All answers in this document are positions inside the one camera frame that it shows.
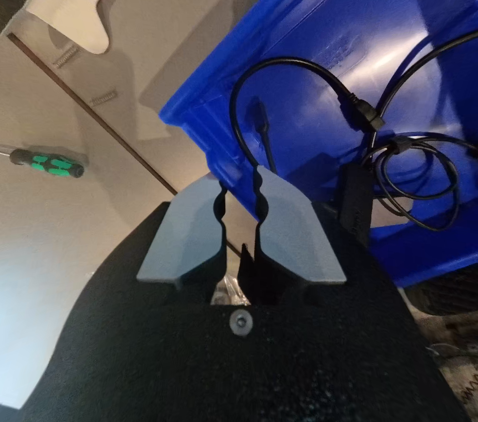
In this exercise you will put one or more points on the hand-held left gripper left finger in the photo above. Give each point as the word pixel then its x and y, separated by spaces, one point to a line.
pixel 186 235

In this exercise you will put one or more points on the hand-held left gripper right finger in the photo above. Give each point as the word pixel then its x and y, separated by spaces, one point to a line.
pixel 295 239

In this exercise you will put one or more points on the blue plastic bin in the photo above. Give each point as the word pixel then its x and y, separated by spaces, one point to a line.
pixel 317 19

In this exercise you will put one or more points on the small metal spring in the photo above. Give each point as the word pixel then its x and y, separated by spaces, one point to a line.
pixel 104 98
pixel 67 56

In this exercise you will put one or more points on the green black screwdriver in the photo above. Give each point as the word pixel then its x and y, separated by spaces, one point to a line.
pixel 56 164

